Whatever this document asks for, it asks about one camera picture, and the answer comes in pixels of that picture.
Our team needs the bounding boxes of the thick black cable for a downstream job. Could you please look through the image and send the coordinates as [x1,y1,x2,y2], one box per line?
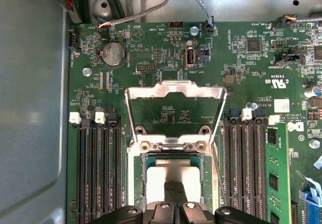
[98,0,127,21]

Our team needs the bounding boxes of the green motherboard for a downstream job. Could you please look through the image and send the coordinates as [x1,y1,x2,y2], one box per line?
[67,20,322,224]

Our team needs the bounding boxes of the metal socket cover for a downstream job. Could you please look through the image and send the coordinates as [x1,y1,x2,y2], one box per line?
[125,80,228,144]

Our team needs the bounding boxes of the white board sticker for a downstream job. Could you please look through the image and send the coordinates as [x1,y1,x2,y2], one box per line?
[273,98,290,114]

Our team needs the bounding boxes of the green RAM stick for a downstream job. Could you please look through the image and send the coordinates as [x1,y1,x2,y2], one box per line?
[265,122,291,224]

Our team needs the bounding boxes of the blue expansion slot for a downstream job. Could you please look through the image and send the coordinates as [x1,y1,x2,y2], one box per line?
[300,176,322,224]

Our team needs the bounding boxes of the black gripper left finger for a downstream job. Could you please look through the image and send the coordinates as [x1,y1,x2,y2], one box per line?
[92,181,177,224]

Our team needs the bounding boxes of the coin cell battery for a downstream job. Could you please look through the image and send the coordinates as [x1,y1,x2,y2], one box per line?
[100,41,126,67]

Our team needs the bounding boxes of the black PC case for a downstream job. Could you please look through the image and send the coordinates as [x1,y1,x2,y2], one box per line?
[0,0,322,224]

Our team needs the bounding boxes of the metal locking lever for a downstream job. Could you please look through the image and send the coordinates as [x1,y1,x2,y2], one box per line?
[212,142,227,207]

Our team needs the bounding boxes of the silver capacitor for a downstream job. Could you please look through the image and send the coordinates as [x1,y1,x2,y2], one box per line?
[303,83,322,99]

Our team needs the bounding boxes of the silver CPU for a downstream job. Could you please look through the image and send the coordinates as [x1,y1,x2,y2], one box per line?
[142,156,208,207]

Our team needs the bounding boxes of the internal USB port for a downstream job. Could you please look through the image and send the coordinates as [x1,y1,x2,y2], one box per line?
[185,46,197,70]

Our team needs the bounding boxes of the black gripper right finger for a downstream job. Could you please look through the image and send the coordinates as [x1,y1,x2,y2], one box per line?
[176,182,266,224]

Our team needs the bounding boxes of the RAM slot white clips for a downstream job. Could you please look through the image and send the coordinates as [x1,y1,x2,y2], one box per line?
[68,112,83,224]
[94,111,110,224]
[238,107,253,224]

